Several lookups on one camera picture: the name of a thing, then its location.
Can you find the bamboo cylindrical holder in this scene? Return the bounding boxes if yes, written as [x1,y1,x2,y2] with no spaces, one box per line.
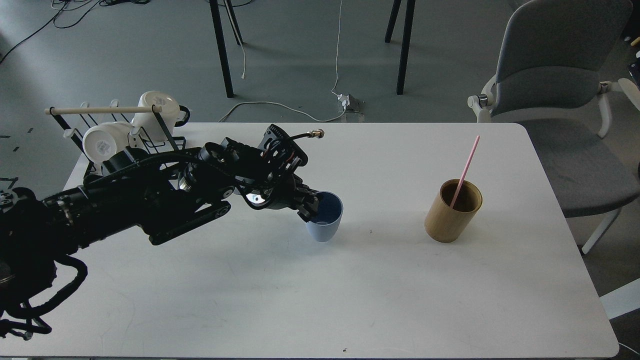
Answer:
[423,178,483,243]

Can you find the black table leg left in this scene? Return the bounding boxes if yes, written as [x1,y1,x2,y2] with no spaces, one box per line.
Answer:
[208,0,243,98]

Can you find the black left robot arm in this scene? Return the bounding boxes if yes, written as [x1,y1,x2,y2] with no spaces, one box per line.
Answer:
[0,124,325,340]

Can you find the white cable on floor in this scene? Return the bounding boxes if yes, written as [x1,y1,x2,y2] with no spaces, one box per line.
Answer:
[218,0,347,123]

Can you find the grey office chair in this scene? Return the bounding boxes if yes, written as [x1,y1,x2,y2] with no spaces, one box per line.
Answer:
[467,0,639,255]

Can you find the white mug lying on rack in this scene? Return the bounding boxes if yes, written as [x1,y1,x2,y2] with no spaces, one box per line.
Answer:
[82,121,142,163]

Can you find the black wire dish rack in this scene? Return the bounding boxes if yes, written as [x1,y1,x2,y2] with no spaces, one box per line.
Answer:
[45,99,191,169]

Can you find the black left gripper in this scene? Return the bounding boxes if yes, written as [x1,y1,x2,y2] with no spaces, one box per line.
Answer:
[221,124,321,223]

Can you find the white mug upright on rack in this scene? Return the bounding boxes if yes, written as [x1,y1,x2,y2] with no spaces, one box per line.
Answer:
[132,90,191,142]

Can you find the black table leg right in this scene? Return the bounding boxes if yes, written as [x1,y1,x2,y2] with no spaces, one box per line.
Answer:
[384,0,416,96]

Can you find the black table leg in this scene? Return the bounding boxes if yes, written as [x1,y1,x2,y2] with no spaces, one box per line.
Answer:
[208,0,243,98]
[384,0,416,96]

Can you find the black cables on floor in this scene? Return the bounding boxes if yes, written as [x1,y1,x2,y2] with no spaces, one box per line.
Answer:
[0,0,151,65]

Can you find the blue plastic cup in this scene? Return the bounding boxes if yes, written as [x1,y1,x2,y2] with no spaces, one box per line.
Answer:
[305,191,345,242]

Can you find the white power adapter on floor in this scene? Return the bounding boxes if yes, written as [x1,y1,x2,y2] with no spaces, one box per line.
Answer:
[336,93,361,113]

